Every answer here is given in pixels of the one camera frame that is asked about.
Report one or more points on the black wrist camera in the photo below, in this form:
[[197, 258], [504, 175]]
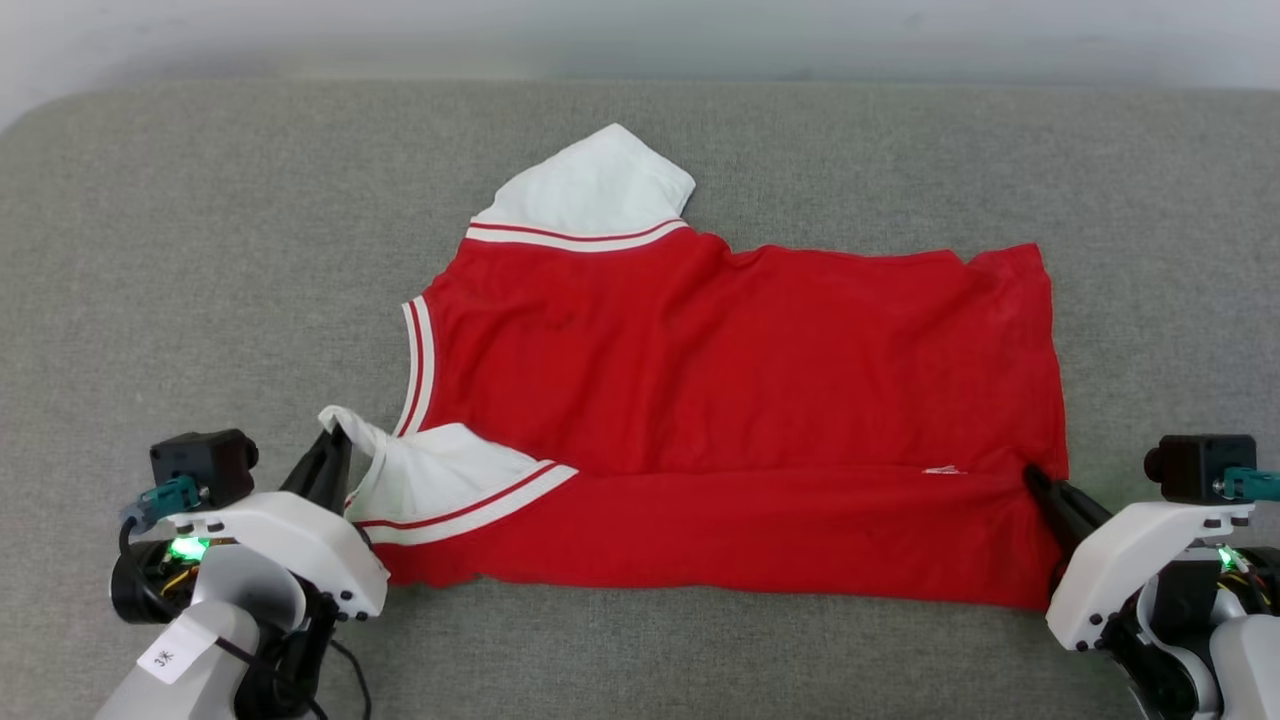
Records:
[[1195, 468], [200, 465]]

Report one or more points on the red white sports jersey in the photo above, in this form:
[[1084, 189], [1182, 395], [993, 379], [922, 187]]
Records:
[[740, 400]]

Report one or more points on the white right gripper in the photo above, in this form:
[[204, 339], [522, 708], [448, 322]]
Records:
[[1120, 570]]

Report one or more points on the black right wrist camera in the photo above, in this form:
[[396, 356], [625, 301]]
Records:
[[1195, 468]]

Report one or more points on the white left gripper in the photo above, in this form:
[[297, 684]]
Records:
[[290, 540]]

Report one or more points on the teal left camera plug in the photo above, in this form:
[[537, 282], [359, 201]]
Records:
[[170, 497]]

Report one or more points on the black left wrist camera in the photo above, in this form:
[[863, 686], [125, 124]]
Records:
[[200, 465]]

